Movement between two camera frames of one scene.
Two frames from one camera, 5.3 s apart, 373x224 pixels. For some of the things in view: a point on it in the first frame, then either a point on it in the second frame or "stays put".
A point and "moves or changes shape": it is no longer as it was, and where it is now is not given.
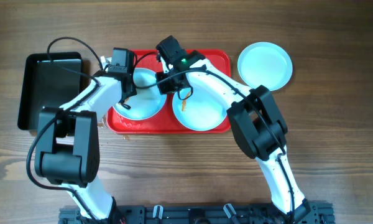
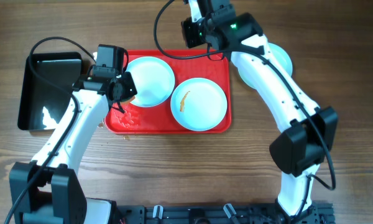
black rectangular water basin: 50,79 stays put
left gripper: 132,92 stays put
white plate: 201,111 stays put
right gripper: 165,87 to 188,29
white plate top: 148,102 moves or changes shape
